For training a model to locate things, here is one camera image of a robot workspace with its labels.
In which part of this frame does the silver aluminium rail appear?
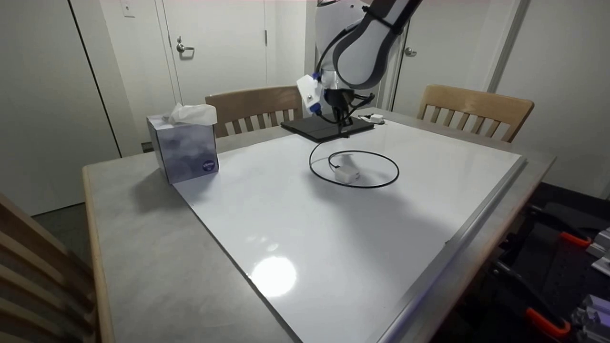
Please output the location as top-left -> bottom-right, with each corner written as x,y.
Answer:
571,291 -> 610,343

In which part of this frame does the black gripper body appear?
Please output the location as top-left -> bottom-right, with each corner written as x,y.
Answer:
323,85 -> 357,110

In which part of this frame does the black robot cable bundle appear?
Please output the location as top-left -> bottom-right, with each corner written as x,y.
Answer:
313,0 -> 409,129

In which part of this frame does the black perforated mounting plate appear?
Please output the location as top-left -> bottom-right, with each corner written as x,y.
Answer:
494,182 -> 610,343

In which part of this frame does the purple tissue box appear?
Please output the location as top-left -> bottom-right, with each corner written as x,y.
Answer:
147,102 -> 222,186

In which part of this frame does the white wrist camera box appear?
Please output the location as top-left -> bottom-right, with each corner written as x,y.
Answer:
294,70 -> 332,118

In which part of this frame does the brown wooden slat-back chair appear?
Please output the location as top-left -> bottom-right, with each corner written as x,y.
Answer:
205,83 -> 306,139

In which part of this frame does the red handled clamp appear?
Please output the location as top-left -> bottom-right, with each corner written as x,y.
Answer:
557,228 -> 595,251

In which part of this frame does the white board mat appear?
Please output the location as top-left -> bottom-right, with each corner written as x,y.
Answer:
172,116 -> 531,343

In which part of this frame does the black charger cable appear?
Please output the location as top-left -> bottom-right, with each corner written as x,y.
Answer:
307,133 -> 403,190

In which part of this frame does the orange handled bar clamp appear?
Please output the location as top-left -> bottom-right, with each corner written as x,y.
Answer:
494,259 -> 574,339

